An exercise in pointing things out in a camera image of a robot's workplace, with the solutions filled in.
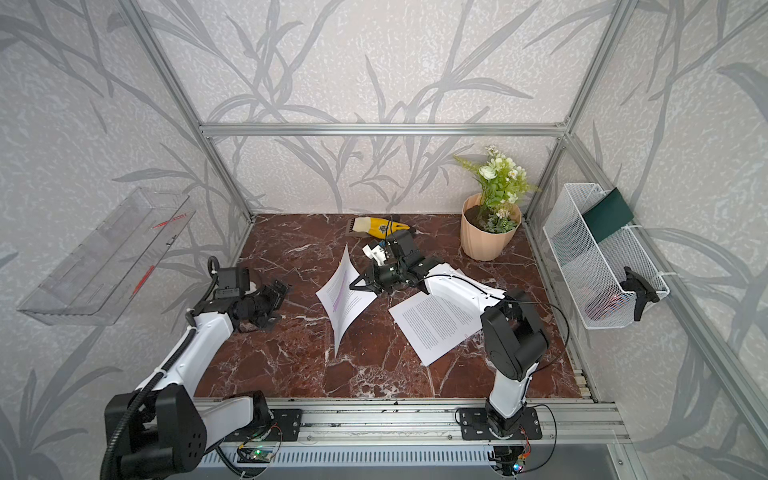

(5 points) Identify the document with purple highlight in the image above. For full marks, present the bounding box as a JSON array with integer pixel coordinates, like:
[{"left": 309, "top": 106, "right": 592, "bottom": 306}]
[{"left": 316, "top": 247, "right": 377, "bottom": 355}]

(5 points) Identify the white printed text document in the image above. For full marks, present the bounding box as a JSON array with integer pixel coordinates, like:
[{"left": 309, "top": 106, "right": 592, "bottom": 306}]
[{"left": 389, "top": 263, "right": 505, "bottom": 366}]

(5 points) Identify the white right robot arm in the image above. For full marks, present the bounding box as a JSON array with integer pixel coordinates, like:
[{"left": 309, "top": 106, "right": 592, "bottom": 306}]
[{"left": 350, "top": 230, "right": 550, "bottom": 439}]

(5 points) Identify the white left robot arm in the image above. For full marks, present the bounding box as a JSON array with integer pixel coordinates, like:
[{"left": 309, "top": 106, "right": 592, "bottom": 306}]
[{"left": 100, "top": 258, "right": 290, "bottom": 479}]

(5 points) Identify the peach flower pot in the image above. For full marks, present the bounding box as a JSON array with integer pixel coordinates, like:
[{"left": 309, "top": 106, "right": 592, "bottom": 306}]
[{"left": 460, "top": 193, "right": 523, "bottom": 261}]

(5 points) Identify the green artificial plant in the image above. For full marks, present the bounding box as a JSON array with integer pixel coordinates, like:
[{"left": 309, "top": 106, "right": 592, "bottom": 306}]
[{"left": 454, "top": 145, "right": 537, "bottom": 234}]

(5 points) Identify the red object in basket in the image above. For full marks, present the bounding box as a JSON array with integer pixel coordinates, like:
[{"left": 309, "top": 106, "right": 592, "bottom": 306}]
[{"left": 585, "top": 285, "right": 625, "bottom": 321}]

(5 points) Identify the black clamp on basket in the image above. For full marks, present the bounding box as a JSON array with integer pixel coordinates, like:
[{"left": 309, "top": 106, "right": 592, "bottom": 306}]
[{"left": 619, "top": 266, "right": 660, "bottom": 322}]

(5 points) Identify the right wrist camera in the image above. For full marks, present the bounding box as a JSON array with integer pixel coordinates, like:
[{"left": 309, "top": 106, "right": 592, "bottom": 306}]
[{"left": 363, "top": 241, "right": 394, "bottom": 266}]

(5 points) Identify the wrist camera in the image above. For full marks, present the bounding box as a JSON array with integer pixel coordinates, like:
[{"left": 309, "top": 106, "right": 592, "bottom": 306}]
[
  {"left": 363, "top": 241, "right": 394, "bottom": 266},
  {"left": 207, "top": 256, "right": 250, "bottom": 300}
]

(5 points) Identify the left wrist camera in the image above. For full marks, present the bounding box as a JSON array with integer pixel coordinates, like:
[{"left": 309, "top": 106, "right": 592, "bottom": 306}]
[{"left": 207, "top": 256, "right": 250, "bottom": 300}]

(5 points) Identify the clear acrylic wall shelf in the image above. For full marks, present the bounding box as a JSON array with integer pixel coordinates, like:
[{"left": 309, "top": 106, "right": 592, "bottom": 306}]
[{"left": 18, "top": 187, "right": 196, "bottom": 326}]

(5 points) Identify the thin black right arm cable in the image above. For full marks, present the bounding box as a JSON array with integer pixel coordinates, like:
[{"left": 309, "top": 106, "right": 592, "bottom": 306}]
[{"left": 419, "top": 272, "right": 572, "bottom": 475}]

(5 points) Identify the white wire mesh basket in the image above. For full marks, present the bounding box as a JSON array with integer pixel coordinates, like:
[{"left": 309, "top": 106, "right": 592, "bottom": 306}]
[{"left": 543, "top": 183, "right": 670, "bottom": 330}]

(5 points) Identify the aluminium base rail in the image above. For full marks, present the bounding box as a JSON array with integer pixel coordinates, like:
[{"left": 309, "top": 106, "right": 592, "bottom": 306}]
[{"left": 125, "top": 397, "right": 631, "bottom": 448}]

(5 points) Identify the aluminium cage frame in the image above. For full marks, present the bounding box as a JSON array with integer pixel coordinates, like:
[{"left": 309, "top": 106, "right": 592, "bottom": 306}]
[{"left": 118, "top": 1, "right": 767, "bottom": 446}]

